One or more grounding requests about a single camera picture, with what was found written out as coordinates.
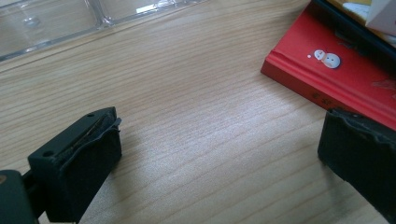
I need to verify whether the dark blue monster picture book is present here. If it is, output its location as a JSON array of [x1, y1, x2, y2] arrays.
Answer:
[[306, 0, 396, 74]]

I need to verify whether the clear acrylic book organizer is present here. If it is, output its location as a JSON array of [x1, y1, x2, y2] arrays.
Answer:
[[0, 0, 206, 62]]

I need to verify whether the red picture book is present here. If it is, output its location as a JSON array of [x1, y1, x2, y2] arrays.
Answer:
[[261, 3, 396, 131]]

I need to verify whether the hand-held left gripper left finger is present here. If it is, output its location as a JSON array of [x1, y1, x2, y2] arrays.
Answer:
[[27, 106, 123, 224]]

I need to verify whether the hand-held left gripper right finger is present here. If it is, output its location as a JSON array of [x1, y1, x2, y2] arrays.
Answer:
[[317, 106, 396, 224]]

